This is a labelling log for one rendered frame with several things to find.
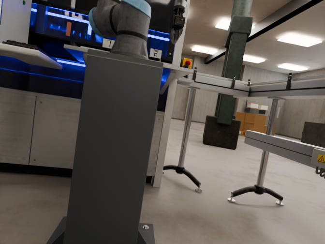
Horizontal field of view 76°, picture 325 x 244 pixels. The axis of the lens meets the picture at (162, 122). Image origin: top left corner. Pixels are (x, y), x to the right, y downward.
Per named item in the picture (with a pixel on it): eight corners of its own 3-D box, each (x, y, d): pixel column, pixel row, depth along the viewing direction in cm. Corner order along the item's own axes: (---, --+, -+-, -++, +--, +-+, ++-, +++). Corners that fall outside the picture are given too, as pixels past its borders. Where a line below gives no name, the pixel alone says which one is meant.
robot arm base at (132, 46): (148, 62, 74) (153, 33, 73) (105, 54, 72) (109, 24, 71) (147, 68, 89) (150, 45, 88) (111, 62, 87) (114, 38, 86)
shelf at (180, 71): (81, 63, 154) (81, 60, 154) (173, 80, 167) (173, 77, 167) (63, 47, 107) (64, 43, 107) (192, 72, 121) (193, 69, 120)
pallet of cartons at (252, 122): (254, 135, 879) (258, 115, 873) (275, 142, 738) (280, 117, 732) (231, 132, 868) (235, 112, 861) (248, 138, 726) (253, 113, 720)
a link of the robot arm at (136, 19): (134, 29, 71) (140, -12, 70) (106, 31, 78) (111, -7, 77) (154, 41, 82) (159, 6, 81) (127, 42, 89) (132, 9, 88)
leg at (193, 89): (173, 171, 190) (187, 86, 184) (183, 172, 192) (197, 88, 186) (175, 175, 181) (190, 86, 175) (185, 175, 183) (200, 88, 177)
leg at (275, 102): (249, 190, 170) (267, 97, 164) (259, 191, 171) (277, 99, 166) (256, 195, 161) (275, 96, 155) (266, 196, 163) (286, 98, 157)
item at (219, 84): (173, 83, 169) (177, 63, 168) (169, 84, 184) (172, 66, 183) (249, 96, 183) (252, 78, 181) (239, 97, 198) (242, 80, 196)
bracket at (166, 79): (158, 93, 158) (160, 76, 157) (162, 94, 159) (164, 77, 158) (167, 92, 125) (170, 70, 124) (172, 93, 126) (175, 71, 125)
